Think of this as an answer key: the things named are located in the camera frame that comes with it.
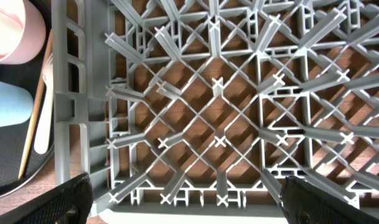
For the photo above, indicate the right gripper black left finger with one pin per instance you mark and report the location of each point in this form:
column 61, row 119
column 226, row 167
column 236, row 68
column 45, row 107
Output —
column 69, row 202

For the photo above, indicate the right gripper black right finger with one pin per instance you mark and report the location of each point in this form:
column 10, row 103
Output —
column 303, row 203

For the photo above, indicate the light blue cup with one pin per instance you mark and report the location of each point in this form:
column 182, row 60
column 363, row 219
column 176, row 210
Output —
column 16, row 105

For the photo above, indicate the wooden chopstick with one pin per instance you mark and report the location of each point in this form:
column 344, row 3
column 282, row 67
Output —
column 35, row 110

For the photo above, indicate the grey dishwasher rack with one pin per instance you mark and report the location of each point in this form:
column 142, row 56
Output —
column 184, row 110

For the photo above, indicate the white plastic fork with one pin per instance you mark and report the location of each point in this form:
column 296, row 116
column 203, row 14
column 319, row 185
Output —
column 42, row 136

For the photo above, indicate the round black tray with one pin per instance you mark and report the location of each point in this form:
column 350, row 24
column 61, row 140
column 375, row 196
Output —
column 12, row 138

